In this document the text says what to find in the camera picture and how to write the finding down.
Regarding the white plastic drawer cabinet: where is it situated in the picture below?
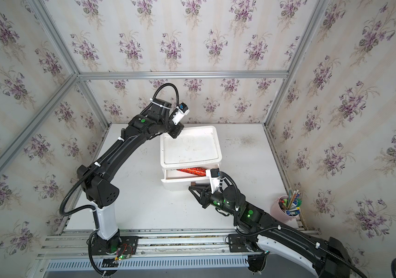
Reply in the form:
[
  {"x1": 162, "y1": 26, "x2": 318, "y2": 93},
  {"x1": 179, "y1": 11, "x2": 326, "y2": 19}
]
[{"x1": 160, "y1": 126, "x2": 222, "y2": 170}]

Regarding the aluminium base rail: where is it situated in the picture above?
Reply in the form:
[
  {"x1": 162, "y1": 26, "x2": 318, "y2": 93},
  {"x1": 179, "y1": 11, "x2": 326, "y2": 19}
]
[{"x1": 27, "y1": 227, "x2": 320, "y2": 278}]

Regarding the pink pen cup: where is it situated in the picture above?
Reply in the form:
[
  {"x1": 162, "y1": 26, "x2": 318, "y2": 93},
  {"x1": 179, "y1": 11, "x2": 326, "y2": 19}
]
[{"x1": 270, "y1": 190, "x2": 302, "y2": 223}]

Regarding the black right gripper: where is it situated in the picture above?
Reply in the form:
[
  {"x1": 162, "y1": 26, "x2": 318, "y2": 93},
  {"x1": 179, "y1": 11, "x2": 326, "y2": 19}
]
[{"x1": 189, "y1": 183, "x2": 240, "y2": 219}]

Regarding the white top drawer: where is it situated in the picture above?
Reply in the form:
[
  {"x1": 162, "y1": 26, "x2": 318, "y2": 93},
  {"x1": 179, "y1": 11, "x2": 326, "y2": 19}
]
[{"x1": 161, "y1": 169, "x2": 209, "y2": 191}]

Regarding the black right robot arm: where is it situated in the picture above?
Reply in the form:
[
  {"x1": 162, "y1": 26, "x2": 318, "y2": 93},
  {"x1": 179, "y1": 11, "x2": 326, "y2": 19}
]
[{"x1": 189, "y1": 172, "x2": 365, "y2": 278}]

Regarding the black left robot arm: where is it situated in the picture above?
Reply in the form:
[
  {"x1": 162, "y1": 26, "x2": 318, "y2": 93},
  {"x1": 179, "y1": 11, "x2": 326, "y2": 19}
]
[{"x1": 59, "y1": 83, "x2": 189, "y2": 254}]

